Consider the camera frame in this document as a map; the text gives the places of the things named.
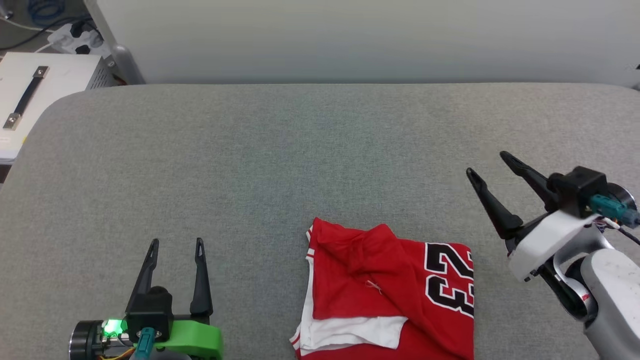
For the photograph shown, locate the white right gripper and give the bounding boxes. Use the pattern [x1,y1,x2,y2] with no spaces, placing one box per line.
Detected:
[466,151,599,284]

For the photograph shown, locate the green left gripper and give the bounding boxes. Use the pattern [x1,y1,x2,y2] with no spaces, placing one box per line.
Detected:
[69,237,225,360]

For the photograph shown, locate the red white basketball jersey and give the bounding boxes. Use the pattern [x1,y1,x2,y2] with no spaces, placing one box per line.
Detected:
[289,217,475,360]

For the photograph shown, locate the white equipment case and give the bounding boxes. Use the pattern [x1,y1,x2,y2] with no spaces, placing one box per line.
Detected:
[0,52,119,162]

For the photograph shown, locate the white power strip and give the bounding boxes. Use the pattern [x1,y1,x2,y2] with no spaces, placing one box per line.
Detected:
[47,22,110,57]

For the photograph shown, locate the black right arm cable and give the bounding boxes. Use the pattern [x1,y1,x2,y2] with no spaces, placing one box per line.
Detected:
[616,224,640,247]

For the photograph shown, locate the grey metal post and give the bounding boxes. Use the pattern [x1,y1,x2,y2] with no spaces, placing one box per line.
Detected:
[84,0,147,85]

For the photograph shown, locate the black case handle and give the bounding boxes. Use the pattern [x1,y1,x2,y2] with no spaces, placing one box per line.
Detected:
[2,66,50,131]

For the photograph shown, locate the black floor cable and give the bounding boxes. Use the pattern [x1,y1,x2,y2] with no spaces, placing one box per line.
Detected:
[0,17,94,52]

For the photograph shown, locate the blue coiled cable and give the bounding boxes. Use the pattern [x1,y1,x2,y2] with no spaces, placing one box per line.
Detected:
[27,0,67,26]

